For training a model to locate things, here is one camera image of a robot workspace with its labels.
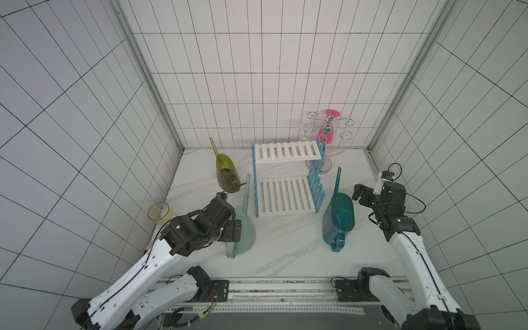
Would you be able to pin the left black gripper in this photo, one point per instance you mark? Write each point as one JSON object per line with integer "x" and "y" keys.
{"x": 227, "y": 236}

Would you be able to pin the clear wine glass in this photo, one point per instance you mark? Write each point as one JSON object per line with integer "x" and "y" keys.
{"x": 307, "y": 127}

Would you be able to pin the dark teal watering can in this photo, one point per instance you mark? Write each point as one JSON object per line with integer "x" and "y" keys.
{"x": 339, "y": 218}

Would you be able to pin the olive green watering can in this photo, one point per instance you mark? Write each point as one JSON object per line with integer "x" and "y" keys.
{"x": 227, "y": 175}

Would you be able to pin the metal base rail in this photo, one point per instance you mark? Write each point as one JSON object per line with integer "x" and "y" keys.
{"x": 334, "y": 294}

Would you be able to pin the chrome glass holder stand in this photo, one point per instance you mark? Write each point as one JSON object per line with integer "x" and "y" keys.
{"x": 342, "y": 123}

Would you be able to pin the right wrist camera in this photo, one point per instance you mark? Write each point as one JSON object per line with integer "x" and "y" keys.
{"x": 383, "y": 177}

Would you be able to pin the blue white slatted shelf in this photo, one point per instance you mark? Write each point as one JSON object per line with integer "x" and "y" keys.
{"x": 287, "y": 178}

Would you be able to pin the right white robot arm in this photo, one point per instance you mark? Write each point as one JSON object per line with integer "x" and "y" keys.
{"x": 432, "y": 307}

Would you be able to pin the light green watering can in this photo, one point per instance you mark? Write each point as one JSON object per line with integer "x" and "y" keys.
{"x": 248, "y": 232}

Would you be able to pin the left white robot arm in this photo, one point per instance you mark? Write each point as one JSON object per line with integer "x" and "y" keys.
{"x": 130, "y": 303}

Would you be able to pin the pink glass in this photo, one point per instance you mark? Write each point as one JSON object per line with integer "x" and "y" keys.
{"x": 326, "y": 133}

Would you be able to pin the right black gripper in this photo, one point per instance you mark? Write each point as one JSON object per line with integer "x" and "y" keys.
{"x": 367, "y": 195}

